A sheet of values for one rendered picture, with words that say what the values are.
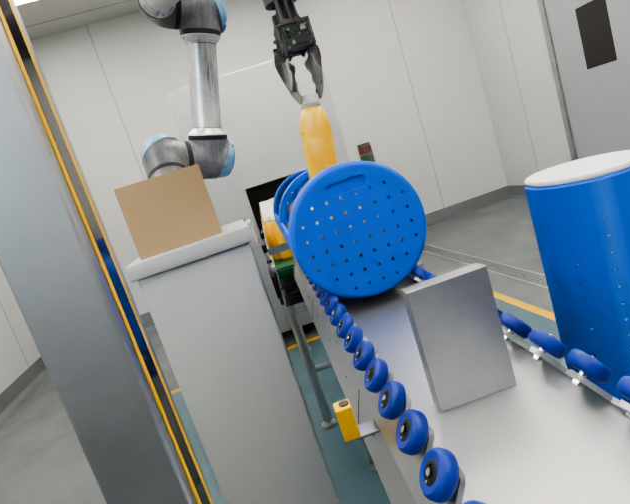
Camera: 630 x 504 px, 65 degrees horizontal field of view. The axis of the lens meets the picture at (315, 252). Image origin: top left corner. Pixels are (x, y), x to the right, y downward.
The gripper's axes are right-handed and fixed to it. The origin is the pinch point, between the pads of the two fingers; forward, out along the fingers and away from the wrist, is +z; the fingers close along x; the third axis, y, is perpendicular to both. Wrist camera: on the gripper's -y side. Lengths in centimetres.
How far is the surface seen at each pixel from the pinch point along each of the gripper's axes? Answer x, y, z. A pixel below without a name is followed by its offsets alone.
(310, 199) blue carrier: -7.7, 11.3, 20.4
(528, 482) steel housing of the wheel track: -3, 71, 46
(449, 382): -3, 56, 43
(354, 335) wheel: -10, 35, 41
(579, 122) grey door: 310, -357, 62
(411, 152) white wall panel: 186, -508, 46
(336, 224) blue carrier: -4.3, 11.3, 26.8
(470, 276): 3, 56, 31
